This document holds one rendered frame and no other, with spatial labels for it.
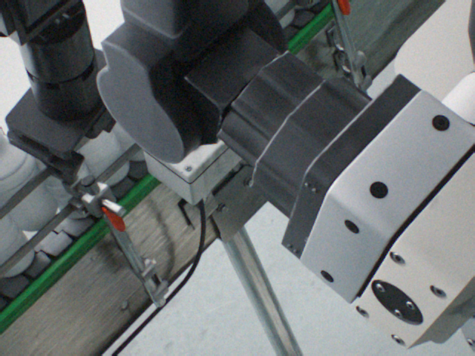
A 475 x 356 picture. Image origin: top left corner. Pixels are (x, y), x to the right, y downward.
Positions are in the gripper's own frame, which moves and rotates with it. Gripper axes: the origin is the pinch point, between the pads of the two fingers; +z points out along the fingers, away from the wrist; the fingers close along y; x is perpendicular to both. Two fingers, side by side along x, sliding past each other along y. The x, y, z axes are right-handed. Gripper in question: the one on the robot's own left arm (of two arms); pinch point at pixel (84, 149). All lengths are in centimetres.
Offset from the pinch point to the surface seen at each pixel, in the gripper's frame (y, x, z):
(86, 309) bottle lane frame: 1.2, -6.2, 44.4
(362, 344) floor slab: -48, 21, 136
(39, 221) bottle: -2.5, -13.9, 32.4
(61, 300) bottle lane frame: 2.8, -8.4, 40.2
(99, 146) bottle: -14.5, -12.7, 30.3
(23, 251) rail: 1.8, -13.4, 32.7
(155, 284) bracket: -5.8, 0.3, 42.4
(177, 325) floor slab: -36, -22, 153
